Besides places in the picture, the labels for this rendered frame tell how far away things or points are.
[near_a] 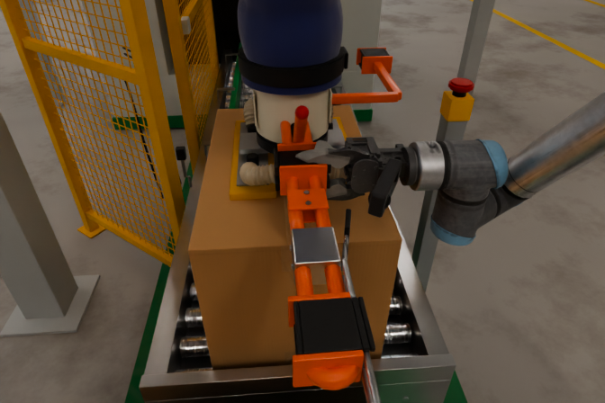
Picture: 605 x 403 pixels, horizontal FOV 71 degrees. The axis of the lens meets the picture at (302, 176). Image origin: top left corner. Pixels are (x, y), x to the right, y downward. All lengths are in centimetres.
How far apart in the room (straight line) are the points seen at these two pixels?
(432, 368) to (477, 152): 52
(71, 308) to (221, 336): 122
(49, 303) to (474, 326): 174
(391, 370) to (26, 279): 143
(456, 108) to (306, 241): 81
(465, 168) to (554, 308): 147
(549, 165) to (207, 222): 64
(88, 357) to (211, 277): 116
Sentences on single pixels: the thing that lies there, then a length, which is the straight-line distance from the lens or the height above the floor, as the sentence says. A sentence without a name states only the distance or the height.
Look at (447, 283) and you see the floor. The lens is 210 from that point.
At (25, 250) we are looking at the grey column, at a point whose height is 40.
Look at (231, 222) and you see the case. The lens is 85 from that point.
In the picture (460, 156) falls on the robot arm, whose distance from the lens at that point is 79.
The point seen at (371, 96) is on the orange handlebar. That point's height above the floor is 108.
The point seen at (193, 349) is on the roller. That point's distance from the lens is 118.
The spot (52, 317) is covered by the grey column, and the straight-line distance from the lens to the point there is 213.
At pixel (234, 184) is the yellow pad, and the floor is 97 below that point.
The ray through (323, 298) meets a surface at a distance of 52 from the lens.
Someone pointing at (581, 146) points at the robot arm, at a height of 114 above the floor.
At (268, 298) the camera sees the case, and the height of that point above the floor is 81.
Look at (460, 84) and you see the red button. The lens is 129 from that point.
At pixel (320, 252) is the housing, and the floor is 109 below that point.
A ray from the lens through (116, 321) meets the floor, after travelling 202.
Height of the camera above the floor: 150
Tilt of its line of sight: 34 degrees down
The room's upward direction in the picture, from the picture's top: straight up
